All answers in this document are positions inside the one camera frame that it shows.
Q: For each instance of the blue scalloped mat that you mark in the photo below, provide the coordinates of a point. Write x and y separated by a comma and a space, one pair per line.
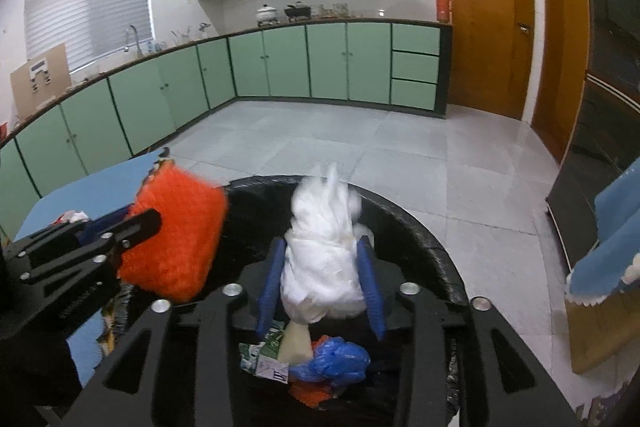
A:
75, 197
610, 232

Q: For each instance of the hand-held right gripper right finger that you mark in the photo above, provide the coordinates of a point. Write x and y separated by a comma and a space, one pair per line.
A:
371, 287

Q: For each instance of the blue plastic bag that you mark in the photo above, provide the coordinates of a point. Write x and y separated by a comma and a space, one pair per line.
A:
335, 359

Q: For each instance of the white cooking pot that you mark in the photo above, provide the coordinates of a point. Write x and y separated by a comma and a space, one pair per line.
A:
266, 13

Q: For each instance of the crumpled grey-white tissue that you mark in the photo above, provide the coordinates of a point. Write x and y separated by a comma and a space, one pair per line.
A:
77, 217

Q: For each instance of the green white carton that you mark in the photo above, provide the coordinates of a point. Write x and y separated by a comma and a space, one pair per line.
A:
262, 352

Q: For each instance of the metal faucet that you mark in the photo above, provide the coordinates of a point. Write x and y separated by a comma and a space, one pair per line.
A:
132, 29

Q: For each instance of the black lined trash bin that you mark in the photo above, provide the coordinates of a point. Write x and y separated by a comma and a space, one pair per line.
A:
415, 232

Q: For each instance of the cardboard box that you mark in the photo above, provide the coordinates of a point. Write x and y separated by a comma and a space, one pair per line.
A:
57, 62

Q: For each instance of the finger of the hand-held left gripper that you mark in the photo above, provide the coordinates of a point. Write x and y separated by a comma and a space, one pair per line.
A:
142, 224
110, 219

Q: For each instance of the white window blind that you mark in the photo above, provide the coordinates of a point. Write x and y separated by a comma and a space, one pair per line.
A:
85, 7

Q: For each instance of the green base cabinet run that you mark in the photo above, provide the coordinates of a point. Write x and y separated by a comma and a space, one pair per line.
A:
280, 62

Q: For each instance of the black wok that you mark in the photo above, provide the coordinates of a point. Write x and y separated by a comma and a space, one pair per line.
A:
297, 11

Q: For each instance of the white tissue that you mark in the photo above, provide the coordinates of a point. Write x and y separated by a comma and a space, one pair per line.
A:
320, 257

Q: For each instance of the yellow sponge block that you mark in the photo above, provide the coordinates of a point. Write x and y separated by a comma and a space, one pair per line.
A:
295, 342

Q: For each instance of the black glossy cabinet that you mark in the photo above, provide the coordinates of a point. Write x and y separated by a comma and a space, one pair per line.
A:
610, 117

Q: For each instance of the orange foam net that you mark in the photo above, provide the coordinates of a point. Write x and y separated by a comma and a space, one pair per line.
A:
310, 394
175, 232

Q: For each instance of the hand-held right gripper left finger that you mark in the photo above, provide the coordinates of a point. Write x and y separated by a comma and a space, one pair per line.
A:
270, 287

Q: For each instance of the red thermos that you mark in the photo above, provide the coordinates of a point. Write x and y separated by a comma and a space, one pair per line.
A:
443, 7

